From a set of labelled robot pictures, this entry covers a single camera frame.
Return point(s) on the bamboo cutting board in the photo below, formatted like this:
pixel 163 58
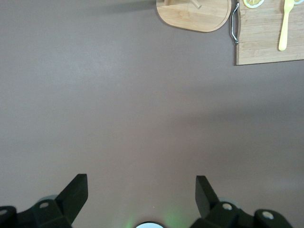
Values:
pixel 261 42

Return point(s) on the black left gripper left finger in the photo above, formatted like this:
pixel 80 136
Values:
pixel 71 204

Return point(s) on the yellow plastic fork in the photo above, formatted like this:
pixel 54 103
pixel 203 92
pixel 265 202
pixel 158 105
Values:
pixel 285 26

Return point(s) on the wooden mug tree rack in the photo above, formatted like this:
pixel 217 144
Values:
pixel 194 19

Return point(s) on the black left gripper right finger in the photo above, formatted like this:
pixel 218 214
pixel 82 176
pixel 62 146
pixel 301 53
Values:
pixel 207 204

